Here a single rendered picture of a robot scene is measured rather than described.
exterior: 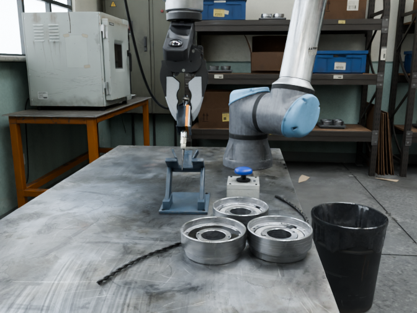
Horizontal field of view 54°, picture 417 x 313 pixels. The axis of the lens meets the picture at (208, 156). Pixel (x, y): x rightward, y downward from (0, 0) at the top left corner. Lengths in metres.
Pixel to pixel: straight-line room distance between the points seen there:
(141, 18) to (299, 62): 3.57
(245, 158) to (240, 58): 3.54
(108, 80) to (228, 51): 2.08
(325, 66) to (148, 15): 1.89
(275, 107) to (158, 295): 0.67
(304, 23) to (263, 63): 2.98
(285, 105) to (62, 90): 2.13
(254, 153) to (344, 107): 3.66
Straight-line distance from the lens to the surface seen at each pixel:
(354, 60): 4.29
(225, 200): 0.81
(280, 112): 1.09
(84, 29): 2.93
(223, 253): 0.63
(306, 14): 1.16
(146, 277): 0.62
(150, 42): 4.56
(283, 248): 0.64
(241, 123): 1.18
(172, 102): 0.84
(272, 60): 4.13
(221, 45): 4.68
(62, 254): 0.72
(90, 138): 2.72
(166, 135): 4.82
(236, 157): 1.19
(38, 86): 3.08
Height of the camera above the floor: 1.10
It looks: 13 degrees down
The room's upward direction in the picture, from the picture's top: straight up
